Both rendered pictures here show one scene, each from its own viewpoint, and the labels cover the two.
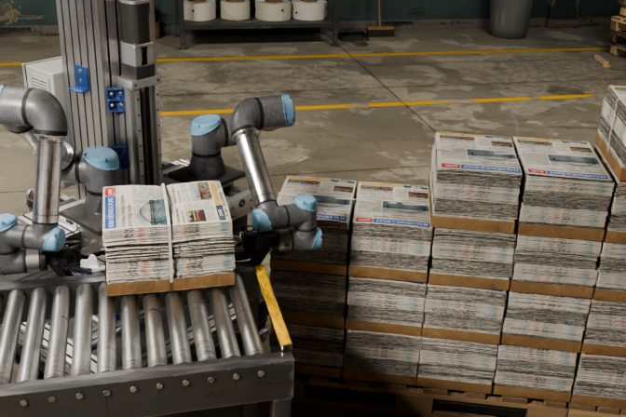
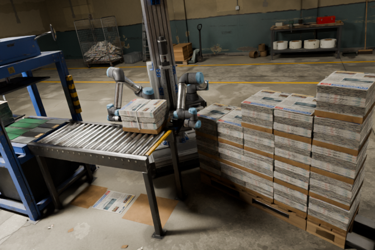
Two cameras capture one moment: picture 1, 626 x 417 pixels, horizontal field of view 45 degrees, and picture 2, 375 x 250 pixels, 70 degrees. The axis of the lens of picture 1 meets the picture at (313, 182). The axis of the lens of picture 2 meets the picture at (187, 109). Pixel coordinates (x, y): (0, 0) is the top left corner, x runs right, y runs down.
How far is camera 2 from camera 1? 1.49 m
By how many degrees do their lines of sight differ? 36
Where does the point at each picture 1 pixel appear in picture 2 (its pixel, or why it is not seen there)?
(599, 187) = (306, 118)
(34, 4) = (226, 45)
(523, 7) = not seen: outside the picture
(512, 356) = (279, 188)
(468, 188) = (252, 112)
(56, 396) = (86, 153)
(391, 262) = (230, 138)
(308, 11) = (326, 44)
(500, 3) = not seen: outside the picture
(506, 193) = (267, 115)
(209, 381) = (121, 159)
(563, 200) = (290, 122)
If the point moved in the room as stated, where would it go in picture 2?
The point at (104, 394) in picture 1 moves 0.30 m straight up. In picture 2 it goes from (96, 156) to (87, 124)
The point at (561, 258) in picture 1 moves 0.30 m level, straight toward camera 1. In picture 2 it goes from (293, 148) to (266, 164)
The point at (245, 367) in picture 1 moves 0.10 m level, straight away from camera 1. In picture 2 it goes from (131, 158) to (139, 152)
